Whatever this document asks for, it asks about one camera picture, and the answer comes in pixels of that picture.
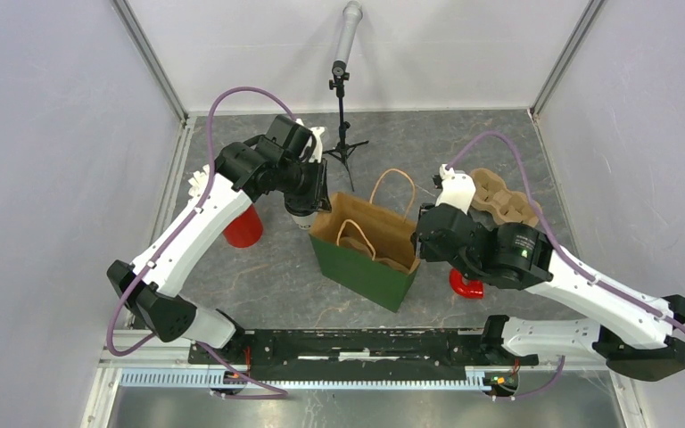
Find red horseshoe shaped object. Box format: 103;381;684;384
449;268;484;300

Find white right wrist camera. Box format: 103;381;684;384
435;164;476;214

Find red cup holder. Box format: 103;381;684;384
223;205;264;249

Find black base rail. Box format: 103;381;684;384
219;328;539;382

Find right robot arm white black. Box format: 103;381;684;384
413;204;685;382

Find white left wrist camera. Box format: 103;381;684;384
296;119;327;163

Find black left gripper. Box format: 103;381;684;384
276;155;333;213

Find brown pulp cup carriers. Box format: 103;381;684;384
469;168;540;227

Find green brown paper bag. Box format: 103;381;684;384
309;169;420;312

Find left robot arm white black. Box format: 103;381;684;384
107;116;331;364

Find black tripod with grey tube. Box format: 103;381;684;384
323;1;369;190

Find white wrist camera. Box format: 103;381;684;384
435;164;476;214
296;119;327;163

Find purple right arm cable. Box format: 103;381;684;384
445;130;685;400

